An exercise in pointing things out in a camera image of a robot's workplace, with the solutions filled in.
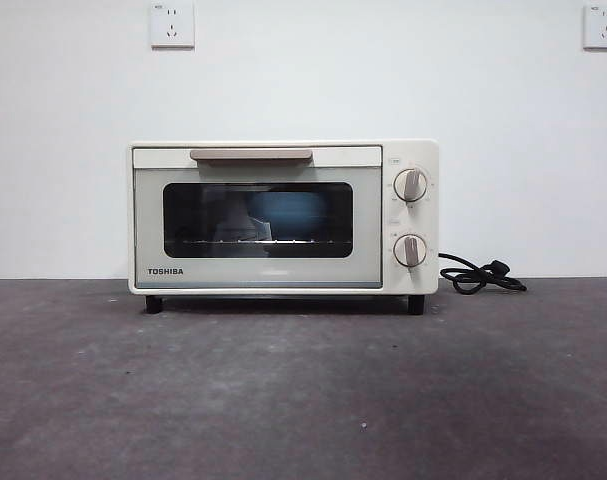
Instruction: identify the blue ribbed bowl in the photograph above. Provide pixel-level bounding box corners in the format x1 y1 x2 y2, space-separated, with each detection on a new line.
246 192 330 241

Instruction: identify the oven door with beige handle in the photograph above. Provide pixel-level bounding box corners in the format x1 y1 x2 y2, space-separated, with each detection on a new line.
132 145 384 291

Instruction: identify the beige oven knob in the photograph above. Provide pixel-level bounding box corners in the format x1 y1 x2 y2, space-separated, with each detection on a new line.
392 233 428 268
392 168 430 204

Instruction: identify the cream Toshiba toaster oven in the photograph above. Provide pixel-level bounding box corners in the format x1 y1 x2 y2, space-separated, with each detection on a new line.
127 139 440 316

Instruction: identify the metal wire oven rack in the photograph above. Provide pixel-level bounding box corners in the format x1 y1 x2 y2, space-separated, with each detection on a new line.
181 236 335 247

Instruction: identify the black oven power cable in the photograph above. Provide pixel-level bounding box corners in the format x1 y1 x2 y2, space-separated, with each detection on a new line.
436 251 528 295

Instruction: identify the white wall socket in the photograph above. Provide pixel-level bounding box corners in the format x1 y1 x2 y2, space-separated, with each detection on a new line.
582 3 607 51
150 1 196 50

